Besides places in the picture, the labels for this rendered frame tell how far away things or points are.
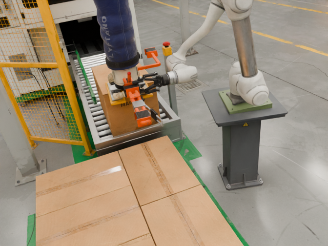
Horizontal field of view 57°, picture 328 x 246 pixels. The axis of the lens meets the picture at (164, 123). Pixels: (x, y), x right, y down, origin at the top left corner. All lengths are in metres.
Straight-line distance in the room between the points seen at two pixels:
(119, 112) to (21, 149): 1.18
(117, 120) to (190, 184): 0.78
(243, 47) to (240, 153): 0.94
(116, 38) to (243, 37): 0.76
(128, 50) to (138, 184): 0.86
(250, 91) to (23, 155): 2.17
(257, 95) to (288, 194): 1.01
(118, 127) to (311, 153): 1.79
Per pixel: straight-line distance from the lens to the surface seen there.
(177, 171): 2.02
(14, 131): 3.03
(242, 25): 1.82
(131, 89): 1.87
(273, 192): 2.67
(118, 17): 1.92
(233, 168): 2.54
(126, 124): 2.36
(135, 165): 2.12
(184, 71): 1.99
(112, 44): 1.97
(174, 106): 3.02
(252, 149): 2.47
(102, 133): 2.54
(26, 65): 3.09
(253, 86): 1.96
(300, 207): 2.60
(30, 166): 3.24
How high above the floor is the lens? 1.89
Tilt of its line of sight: 33 degrees down
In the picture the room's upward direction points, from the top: 8 degrees counter-clockwise
